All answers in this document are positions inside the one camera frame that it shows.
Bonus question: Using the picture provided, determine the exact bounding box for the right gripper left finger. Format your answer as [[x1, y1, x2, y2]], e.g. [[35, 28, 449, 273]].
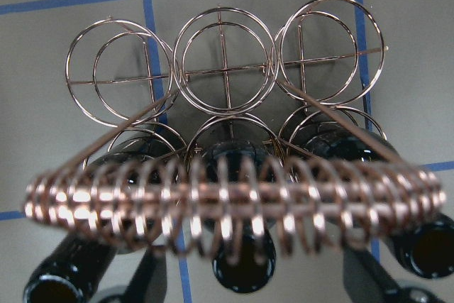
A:
[[95, 246, 167, 303]]

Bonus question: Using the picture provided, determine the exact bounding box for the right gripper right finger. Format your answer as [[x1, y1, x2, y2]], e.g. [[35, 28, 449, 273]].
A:
[[342, 242, 441, 303]]

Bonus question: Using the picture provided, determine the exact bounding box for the dark wine bottle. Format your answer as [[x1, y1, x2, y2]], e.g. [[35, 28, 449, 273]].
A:
[[202, 140, 276, 294], [23, 136, 178, 303], [304, 131, 454, 279]]

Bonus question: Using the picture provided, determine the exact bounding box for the copper wire bottle basket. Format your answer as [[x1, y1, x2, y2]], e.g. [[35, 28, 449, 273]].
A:
[[23, 0, 446, 264]]

